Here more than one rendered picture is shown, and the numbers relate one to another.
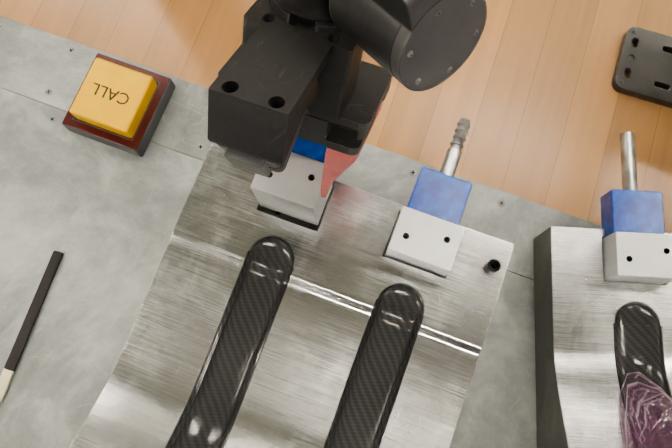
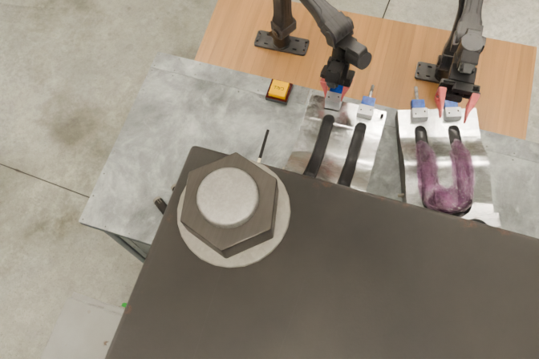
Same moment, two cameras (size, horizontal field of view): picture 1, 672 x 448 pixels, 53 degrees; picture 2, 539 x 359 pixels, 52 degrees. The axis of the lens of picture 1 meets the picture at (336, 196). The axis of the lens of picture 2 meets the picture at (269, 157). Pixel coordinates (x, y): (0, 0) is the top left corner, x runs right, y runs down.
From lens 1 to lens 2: 1.36 m
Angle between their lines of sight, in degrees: 9
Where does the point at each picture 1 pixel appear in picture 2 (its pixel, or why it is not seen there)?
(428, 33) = (362, 59)
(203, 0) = (297, 63)
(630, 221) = (416, 106)
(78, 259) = (273, 131)
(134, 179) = (285, 110)
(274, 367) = (332, 143)
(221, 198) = (314, 106)
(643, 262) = (419, 114)
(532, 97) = (392, 82)
